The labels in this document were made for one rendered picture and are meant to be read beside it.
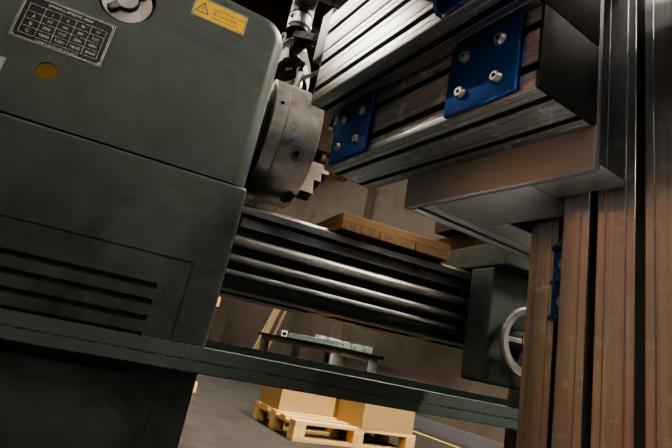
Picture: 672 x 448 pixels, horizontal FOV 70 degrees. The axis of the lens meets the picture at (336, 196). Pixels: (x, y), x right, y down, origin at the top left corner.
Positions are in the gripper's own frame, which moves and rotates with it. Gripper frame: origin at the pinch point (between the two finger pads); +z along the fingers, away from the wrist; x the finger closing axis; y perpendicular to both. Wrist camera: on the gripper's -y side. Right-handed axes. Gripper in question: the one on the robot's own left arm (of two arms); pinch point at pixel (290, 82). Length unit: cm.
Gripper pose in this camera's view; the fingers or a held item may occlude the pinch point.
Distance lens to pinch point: 142.6
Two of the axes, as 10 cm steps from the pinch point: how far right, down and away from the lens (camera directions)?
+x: -5.8, -4.0, -7.1
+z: -1.5, 9.1, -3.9
